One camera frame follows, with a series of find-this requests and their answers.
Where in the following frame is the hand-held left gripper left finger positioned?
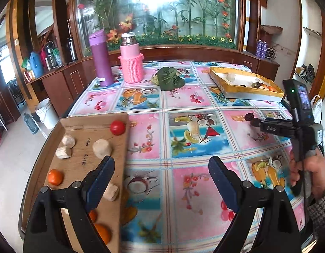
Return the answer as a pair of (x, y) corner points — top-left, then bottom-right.
(23, 155), (115, 253)

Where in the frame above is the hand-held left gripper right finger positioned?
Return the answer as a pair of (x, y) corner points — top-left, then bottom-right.
(208, 156), (303, 253)

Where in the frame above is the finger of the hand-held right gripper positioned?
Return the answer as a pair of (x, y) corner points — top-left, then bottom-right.
(250, 118), (294, 125)
(260, 123), (298, 138)

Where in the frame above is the small beige cylinder block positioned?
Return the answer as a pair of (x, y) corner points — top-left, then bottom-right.
(104, 184), (119, 201)
(62, 134), (76, 146)
(56, 146), (73, 159)

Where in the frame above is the yellow cardboard box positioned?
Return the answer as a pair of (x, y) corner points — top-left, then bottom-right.
(209, 67), (285, 103)

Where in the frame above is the large beige cylinder block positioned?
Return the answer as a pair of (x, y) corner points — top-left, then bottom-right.
(92, 139), (112, 156)

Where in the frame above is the orange tomato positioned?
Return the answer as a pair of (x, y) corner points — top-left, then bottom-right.
(47, 169), (64, 186)

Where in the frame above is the brown cardboard tray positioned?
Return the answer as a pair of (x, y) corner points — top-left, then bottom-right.
(20, 112), (130, 253)

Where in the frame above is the person's right forearm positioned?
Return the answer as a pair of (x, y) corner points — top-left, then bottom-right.
(306, 183), (325, 234)

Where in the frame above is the person's right hand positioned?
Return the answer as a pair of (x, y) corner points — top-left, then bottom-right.
(289, 150), (325, 200)

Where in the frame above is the white plastic bag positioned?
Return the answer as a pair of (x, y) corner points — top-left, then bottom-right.
(310, 95), (322, 123)

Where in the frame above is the red tomato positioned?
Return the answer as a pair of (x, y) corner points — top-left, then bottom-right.
(110, 120), (126, 136)

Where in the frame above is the fruit-print tablecloth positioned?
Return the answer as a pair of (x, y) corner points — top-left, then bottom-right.
(66, 61), (314, 247)

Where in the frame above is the brown cloth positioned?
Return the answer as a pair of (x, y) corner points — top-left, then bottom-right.
(260, 25), (283, 35)

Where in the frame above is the white plastic bucket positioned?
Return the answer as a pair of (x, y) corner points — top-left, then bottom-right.
(34, 98), (60, 129)

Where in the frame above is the grey floor thermos jug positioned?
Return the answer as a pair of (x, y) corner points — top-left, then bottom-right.
(23, 112), (39, 135)

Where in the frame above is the green leafy vegetable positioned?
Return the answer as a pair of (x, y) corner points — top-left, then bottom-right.
(151, 67), (186, 92)

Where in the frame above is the dark wooden chair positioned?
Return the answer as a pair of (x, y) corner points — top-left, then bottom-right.
(7, 78), (26, 108)

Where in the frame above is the purple thermos bottle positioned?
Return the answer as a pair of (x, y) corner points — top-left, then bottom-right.
(89, 30), (114, 87)

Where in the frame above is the pink knit-sleeved thermos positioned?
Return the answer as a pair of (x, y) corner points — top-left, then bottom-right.
(118, 32), (144, 83)

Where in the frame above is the glass cup with greenery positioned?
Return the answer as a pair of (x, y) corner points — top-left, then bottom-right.
(53, 49), (63, 66)

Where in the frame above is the blue thermos jug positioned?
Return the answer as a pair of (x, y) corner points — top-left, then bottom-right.
(29, 51), (44, 77)

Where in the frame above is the steel thermos flask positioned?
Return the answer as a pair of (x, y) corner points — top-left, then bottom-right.
(67, 37), (78, 61)

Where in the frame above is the bamboo-print glass panel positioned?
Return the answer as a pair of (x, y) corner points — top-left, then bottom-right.
(70, 0), (245, 58)

